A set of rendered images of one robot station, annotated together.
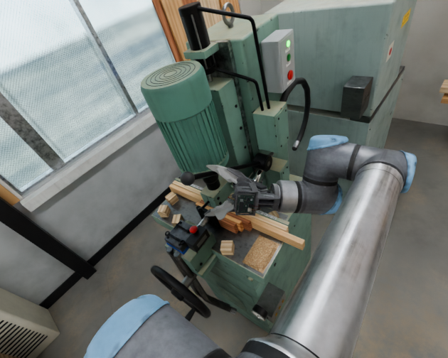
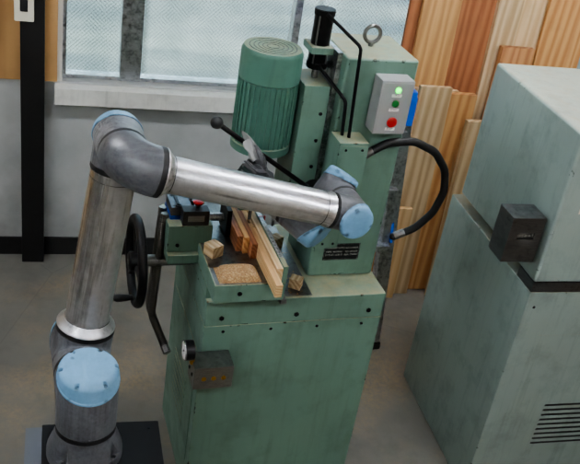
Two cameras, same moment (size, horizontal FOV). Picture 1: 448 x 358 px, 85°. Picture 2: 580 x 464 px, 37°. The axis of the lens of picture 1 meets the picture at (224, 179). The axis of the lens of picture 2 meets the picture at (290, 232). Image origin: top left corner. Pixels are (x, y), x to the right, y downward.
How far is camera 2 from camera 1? 179 cm
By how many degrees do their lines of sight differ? 21
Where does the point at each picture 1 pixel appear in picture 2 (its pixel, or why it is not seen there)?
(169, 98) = (252, 61)
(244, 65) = (342, 81)
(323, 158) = (322, 181)
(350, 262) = (230, 172)
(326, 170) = not seen: hidden behind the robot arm
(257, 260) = (226, 271)
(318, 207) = (295, 225)
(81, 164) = (156, 94)
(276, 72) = (375, 109)
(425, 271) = not seen: outside the picture
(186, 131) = (250, 96)
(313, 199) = not seen: hidden behind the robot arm
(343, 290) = (212, 169)
